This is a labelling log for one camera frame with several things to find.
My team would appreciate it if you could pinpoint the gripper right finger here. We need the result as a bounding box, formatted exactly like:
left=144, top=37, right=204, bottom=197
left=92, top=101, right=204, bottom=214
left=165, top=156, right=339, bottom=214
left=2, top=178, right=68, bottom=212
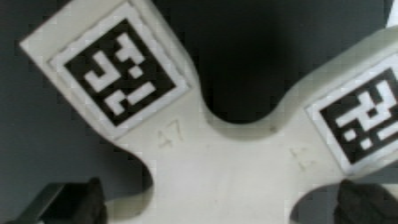
left=336, top=180, right=398, bottom=224

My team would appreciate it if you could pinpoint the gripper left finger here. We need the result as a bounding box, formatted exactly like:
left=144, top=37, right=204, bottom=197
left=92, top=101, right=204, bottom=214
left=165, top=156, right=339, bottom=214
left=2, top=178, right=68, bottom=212
left=13, top=178, right=107, bottom=224

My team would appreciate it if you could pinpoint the white cross-shaped table base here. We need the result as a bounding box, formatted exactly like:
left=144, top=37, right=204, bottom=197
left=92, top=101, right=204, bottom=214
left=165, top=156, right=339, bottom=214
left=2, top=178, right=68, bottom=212
left=21, top=0, right=398, bottom=224

